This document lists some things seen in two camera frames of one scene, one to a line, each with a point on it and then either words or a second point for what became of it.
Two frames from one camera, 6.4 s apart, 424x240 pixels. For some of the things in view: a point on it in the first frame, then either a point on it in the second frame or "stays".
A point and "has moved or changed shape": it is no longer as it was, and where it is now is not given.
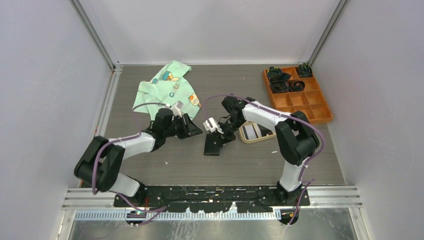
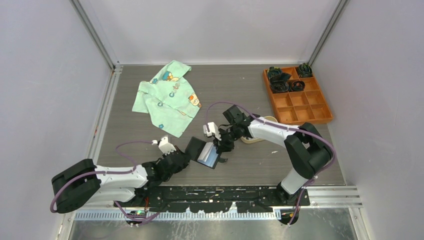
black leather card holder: (213, 143) has moved or changed shape
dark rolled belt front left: (279, 86) stays
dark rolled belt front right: (298, 86) stays
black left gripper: (189, 129) → (186, 157)
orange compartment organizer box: (309, 100) stays
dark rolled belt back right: (304, 70) stays
